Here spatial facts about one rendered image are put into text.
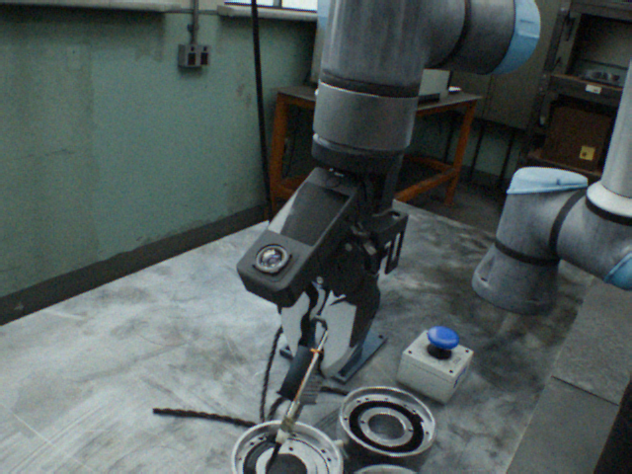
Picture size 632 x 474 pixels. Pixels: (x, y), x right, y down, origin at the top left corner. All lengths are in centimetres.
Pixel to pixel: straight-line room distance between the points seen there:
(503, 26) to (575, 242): 48
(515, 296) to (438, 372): 31
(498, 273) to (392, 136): 59
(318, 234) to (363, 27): 14
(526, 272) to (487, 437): 35
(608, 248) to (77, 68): 178
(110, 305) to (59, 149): 137
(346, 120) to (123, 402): 41
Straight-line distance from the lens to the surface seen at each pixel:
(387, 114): 38
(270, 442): 56
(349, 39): 38
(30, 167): 208
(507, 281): 94
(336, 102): 39
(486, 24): 44
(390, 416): 62
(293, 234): 38
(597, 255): 86
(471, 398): 73
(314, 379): 49
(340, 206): 39
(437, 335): 68
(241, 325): 77
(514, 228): 92
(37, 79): 203
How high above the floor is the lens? 123
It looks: 25 degrees down
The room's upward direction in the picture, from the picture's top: 9 degrees clockwise
